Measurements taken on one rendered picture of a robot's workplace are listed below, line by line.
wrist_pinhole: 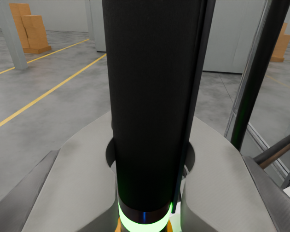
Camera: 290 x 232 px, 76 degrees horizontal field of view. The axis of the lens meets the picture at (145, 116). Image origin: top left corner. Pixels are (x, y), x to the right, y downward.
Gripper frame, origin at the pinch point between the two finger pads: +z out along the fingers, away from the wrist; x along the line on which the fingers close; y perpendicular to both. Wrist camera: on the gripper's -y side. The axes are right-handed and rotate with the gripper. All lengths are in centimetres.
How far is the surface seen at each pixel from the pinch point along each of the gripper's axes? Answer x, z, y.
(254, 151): 71, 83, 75
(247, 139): 71, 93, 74
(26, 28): -436, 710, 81
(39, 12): -699, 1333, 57
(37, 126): -172, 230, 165
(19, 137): -185, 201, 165
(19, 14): -449, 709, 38
